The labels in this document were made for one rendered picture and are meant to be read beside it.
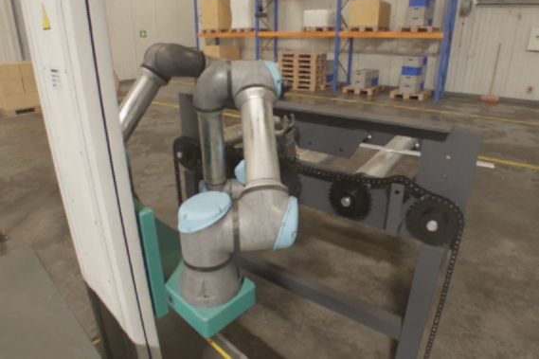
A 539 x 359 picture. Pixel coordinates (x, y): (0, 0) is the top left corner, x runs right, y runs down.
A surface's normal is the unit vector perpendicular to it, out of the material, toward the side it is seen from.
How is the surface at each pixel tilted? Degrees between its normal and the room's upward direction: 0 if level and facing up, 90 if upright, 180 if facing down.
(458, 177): 90
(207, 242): 90
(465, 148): 90
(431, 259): 90
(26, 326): 0
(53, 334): 0
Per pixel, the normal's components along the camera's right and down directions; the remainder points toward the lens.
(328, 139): -0.57, 0.28
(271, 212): 0.08, -0.48
